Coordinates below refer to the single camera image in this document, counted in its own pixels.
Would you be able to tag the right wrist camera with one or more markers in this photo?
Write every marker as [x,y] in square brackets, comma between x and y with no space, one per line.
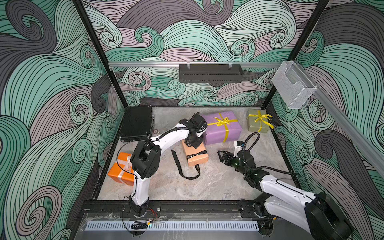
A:
[238,146]

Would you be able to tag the black case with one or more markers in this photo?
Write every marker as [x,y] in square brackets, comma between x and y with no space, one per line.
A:
[137,123]

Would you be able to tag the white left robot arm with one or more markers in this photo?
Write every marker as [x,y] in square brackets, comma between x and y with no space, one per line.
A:
[146,157]

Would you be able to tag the aluminium rail back wall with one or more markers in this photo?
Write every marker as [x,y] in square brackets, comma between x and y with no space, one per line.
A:
[151,64]

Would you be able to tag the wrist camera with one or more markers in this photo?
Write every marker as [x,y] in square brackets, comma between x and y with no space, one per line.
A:
[198,121]
[238,146]

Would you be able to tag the black frame post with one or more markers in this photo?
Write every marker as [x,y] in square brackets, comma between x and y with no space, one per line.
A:
[274,100]
[95,41]

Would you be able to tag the yellow ribbon on green box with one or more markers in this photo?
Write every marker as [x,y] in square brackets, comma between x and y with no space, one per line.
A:
[261,118]

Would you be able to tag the purple gift box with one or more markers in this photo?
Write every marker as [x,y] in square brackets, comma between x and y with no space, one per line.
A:
[222,127]

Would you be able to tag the black perforated wall tray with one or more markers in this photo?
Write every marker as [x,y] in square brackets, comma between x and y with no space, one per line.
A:
[215,75]

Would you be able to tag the aluminium rail right wall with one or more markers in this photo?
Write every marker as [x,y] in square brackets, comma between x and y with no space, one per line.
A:
[330,95]

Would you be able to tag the orange gift box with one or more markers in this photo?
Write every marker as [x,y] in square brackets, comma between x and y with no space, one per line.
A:
[113,172]

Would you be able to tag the black frame post left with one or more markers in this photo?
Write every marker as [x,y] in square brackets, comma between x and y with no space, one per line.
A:
[95,41]

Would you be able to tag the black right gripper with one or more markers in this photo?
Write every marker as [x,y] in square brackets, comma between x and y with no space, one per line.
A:
[230,156]

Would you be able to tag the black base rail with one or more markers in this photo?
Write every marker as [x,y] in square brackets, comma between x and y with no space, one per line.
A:
[162,208]

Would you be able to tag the white slotted cable duct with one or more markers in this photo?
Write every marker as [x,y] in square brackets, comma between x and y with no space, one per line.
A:
[175,226]

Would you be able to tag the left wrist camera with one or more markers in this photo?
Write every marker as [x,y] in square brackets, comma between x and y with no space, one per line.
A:
[198,121]

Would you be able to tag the peach gift box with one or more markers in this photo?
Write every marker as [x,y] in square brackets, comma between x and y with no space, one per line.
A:
[195,156]

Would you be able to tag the aluminium rail wall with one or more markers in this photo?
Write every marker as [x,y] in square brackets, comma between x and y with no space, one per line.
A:
[330,95]
[151,64]

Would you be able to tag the clear acrylic wall holder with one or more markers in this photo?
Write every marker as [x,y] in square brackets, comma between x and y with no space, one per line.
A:
[293,84]

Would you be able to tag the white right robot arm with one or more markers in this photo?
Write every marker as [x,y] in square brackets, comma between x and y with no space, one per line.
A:
[318,214]

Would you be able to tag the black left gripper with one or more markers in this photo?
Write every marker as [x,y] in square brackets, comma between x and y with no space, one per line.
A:
[199,142]

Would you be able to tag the black frame post right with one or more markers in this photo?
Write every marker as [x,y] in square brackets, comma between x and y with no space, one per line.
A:
[274,100]

